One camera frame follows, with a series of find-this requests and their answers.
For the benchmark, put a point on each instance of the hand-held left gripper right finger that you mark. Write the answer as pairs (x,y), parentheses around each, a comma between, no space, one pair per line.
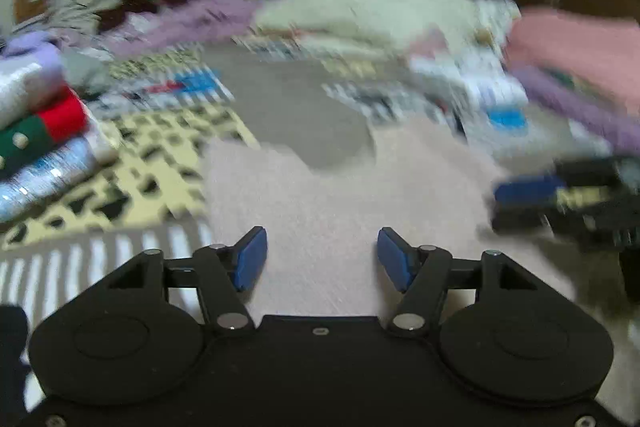
(395,257)

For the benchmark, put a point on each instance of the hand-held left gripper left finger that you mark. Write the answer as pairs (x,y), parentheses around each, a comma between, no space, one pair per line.
(250,257)

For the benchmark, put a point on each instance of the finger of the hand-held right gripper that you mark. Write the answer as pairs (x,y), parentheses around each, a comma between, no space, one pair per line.
(530,192)
(525,221)

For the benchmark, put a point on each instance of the light pink fleece garment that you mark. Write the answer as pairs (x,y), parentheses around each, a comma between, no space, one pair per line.
(325,197)

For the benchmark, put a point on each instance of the purple blanket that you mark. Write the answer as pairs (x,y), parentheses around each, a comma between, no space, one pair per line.
(575,107)

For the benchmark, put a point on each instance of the white floral folded garment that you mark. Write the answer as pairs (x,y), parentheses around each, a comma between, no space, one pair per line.
(480,87)

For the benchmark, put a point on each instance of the cartoon mouse printed blanket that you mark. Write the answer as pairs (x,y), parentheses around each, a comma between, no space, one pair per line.
(300,117)

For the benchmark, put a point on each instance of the pink pillow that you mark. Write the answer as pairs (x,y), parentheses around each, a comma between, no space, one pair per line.
(575,42)

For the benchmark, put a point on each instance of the mauve pink cloth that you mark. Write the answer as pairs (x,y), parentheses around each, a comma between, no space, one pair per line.
(432,43)

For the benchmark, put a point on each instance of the white floral pillow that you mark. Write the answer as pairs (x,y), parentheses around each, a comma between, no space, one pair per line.
(495,17)

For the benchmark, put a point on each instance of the silver blue printed garment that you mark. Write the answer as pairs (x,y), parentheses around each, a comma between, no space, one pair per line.
(50,172)

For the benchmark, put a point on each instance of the red and green garment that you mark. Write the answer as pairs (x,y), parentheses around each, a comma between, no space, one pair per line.
(55,119)

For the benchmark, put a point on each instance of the cream quilt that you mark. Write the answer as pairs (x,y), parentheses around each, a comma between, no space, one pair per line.
(370,12)

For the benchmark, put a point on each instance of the lilac quilt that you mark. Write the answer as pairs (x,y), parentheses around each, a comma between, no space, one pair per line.
(200,19)

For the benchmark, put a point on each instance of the grey folded garment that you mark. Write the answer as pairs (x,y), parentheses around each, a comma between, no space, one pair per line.
(82,67)

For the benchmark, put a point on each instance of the dark maroon cloth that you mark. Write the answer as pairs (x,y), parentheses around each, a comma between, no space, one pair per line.
(145,4)

